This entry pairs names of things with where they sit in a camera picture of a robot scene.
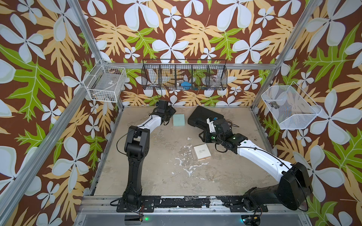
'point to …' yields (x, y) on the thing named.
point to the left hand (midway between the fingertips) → (174, 108)
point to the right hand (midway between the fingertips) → (200, 134)
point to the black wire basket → (180, 74)
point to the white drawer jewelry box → (202, 152)
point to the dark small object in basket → (275, 105)
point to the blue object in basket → (186, 85)
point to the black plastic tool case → (198, 118)
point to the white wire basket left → (105, 83)
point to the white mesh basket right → (292, 108)
